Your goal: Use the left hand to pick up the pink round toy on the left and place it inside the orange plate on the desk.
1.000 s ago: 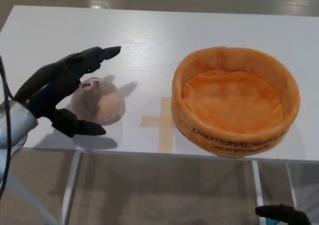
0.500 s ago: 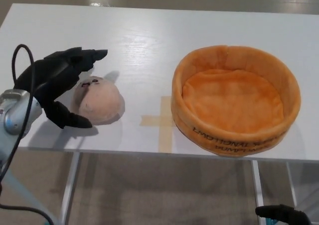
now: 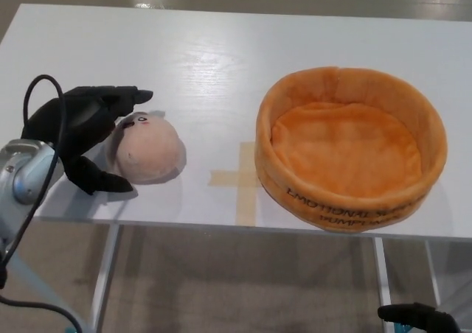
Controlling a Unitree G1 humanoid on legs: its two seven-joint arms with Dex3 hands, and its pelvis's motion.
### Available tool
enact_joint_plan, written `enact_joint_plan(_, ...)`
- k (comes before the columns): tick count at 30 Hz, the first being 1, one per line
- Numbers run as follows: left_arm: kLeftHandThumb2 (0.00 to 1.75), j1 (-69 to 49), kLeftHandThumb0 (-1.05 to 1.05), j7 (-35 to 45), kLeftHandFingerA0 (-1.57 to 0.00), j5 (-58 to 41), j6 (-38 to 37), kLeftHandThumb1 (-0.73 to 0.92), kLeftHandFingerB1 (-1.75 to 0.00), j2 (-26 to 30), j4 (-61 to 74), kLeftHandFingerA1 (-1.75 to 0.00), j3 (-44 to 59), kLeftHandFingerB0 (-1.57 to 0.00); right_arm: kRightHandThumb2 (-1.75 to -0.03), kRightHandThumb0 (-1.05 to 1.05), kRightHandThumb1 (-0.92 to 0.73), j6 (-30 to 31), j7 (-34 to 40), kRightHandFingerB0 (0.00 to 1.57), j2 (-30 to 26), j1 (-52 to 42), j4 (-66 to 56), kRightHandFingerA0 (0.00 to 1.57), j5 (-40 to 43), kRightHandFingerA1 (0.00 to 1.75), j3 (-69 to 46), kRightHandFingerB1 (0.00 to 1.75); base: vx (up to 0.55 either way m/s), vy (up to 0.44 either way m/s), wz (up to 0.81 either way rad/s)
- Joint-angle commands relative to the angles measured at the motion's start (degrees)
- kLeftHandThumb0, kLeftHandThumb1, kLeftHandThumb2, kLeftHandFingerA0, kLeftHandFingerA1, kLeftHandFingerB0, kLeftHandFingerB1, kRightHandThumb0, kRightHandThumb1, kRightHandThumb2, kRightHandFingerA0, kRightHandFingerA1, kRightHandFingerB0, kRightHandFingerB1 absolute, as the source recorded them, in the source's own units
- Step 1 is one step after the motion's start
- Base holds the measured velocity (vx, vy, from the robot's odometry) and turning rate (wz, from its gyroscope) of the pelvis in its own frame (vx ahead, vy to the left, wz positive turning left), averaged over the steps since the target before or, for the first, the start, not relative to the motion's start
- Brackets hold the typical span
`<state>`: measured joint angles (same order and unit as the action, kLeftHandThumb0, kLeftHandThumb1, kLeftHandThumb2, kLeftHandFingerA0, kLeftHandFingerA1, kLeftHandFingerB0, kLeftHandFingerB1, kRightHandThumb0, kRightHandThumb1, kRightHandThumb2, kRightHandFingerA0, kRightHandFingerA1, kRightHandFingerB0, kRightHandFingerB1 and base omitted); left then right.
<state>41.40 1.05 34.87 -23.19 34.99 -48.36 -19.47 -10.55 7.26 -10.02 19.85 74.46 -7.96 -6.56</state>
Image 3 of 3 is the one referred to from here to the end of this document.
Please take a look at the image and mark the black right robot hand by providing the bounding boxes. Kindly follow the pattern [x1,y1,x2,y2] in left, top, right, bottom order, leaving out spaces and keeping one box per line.
[377,302,455,333]

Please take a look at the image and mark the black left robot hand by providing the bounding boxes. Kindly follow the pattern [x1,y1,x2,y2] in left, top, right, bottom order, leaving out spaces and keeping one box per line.
[20,85,154,196]

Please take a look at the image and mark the pink round plush toy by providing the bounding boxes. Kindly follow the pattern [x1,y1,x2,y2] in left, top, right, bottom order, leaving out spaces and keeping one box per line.
[109,109,187,184]

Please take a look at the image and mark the orange plush round plate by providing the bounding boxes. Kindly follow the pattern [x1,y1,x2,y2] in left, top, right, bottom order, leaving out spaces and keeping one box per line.
[254,65,448,235]

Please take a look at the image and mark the white table leg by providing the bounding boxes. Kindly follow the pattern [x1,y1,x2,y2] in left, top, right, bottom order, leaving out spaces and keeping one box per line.
[426,239,443,307]
[89,223,122,333]
[373,236,393,309]

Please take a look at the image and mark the beige masking tape cross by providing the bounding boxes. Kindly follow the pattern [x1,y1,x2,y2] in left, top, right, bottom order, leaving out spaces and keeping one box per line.
[209,141,264,227]

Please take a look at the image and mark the light blue metal frame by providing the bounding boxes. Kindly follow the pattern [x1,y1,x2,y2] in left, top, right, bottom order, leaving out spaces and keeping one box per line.
[6,250,90,333]

